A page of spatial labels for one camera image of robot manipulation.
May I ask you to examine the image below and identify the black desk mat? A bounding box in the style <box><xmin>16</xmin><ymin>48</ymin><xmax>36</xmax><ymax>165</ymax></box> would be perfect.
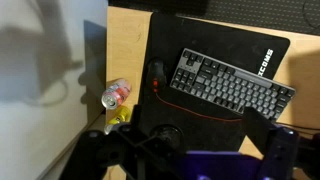
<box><xmin>138</xmin><ymin>12</ymin><xmax>291</xmax><ymax>153</ymax></box>

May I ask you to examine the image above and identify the light wooden desk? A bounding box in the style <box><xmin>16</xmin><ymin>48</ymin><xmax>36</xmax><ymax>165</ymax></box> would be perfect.
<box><xmin>105</xmin><ymin>5</ymin><xmax>320</xmax><ymax>180</ymax></box>

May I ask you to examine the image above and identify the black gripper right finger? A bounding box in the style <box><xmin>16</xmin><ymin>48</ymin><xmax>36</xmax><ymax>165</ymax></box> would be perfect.
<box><xmin>242</xmin><ymin>106</ymin><xmax>299</xmax><ymax>180</ymax></box>

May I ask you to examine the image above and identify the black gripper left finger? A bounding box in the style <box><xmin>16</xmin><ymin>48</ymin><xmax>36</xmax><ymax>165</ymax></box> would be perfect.
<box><xmin>59</xmin><ymin>104</ymin><xmax>188</xmax><ymax>180</ymax></box>

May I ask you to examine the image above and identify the black grey mechanical keyboard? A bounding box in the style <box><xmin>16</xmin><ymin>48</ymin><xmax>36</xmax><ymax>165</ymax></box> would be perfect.
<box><xmin>169</xmin><ymin>48</ymin><xmax>297</xmax><ymax>123</ymax></box>

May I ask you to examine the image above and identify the pink soda can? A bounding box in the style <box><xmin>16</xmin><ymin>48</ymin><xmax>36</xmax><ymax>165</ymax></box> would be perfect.
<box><xmin>100</xmin><ymin>78</ymin><xmax>132</xmax><ymax>109</ymax></box>

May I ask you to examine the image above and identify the yellow soda can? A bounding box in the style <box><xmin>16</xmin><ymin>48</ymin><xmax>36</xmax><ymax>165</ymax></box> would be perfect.
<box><xmin>103</xmin><ymin>105</ymin><xmax>132</xmax><ymax>134</ymax></box>

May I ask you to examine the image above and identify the thin red mouse cable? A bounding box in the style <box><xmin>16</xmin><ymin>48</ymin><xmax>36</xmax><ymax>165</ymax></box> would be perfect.
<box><xmin>154</xmin><ymin>91</ymin><xmax>244</xmax><ymax>123</ymax></box>

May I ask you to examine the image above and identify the black computer mouse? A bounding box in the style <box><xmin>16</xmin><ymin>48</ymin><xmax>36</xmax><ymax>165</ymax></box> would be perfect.
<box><xmin>147</xmin><ymin>58</ymin><xmax>169</xmax><ymax>94</ymax></box>

